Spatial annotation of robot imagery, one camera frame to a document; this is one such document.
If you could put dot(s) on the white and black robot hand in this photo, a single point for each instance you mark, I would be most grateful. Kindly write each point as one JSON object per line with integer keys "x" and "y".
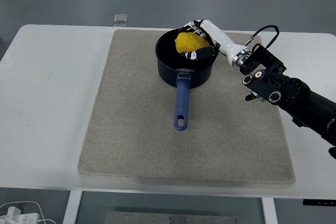
{"x": 223, "y": 40}

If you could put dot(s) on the small clear square block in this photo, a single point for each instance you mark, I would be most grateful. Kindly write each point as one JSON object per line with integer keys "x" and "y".
{"x": 121, "y": 18}

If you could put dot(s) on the white power strip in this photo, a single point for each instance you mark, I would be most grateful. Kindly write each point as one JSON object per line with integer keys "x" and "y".
{"x": 18, "y": 217}

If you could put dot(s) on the grey fabric mat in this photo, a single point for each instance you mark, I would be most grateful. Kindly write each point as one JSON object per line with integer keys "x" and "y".
{"x": 131, "y": 129}

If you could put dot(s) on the black table control panel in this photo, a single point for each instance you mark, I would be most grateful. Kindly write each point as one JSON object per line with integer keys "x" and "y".
{"x": 319, "y": 202}

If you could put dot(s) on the white table leg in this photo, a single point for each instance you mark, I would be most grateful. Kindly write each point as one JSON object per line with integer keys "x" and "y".
{"x": 72, "y": 208}
{"x": 270, "y": 212}

